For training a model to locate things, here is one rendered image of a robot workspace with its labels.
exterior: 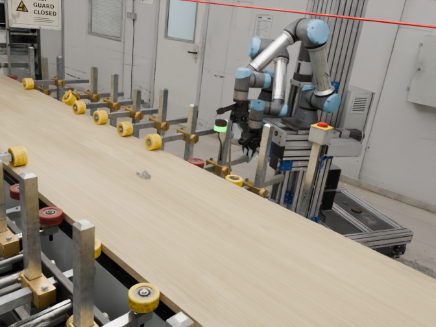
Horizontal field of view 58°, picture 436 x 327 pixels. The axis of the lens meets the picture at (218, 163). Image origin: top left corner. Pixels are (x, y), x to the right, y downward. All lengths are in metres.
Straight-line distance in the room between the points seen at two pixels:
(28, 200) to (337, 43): 2.09
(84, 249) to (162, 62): 5.28
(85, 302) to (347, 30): 2.24
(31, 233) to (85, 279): 0.28
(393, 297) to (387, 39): 3.43
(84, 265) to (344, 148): 1.90
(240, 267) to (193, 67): 4.64
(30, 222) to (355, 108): 2.23
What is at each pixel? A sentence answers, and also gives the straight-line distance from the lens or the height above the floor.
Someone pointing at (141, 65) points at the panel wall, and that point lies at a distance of 6.40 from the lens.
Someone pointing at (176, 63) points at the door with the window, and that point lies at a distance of 5.88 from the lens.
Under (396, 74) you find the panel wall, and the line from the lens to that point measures 4.41.
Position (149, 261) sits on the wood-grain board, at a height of 0.90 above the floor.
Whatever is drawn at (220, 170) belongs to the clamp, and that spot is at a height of 0.85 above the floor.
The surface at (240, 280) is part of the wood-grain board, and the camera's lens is 1.18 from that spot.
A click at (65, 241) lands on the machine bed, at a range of 1.55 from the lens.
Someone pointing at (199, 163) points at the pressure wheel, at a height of 0.91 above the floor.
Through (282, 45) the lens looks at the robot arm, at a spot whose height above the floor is 1.48.
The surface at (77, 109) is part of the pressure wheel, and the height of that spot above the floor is 0.94.
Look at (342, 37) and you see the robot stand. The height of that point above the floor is 1.55.
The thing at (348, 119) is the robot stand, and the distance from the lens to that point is 2.85.
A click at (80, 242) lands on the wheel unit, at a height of 1.11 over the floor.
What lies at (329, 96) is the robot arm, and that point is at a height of 1.24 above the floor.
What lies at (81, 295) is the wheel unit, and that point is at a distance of 1.00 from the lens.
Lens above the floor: 1.60
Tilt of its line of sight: 20 degrees down
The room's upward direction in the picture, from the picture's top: 7 degrees clockwise
